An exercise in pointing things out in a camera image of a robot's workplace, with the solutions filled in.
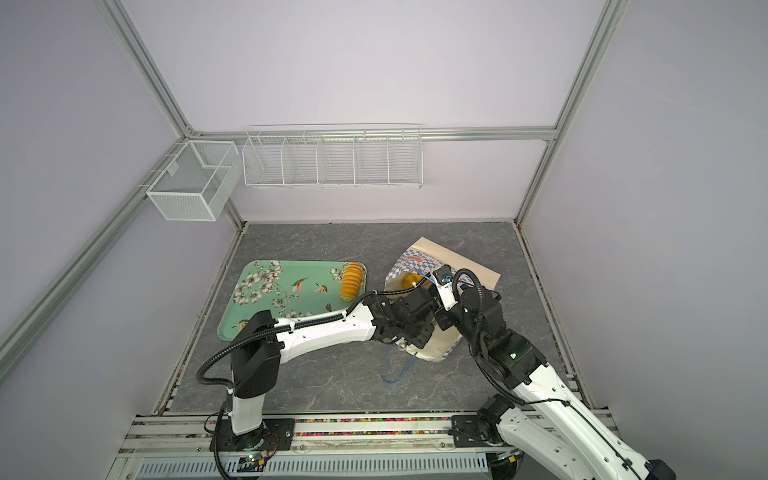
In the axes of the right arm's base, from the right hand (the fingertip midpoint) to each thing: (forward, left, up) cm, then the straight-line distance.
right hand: (441, 288), depth 71 cm
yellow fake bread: (+16, +7, -19) cm, 26 cm away
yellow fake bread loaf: (+17, +27, -22) cm, 38 cm away
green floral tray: (+16, +49, -26) cm, 57 cm away
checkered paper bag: (+14, +3, -6) cm, 15 cm away
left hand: (-5, +3, -16) cm, 17 cm away
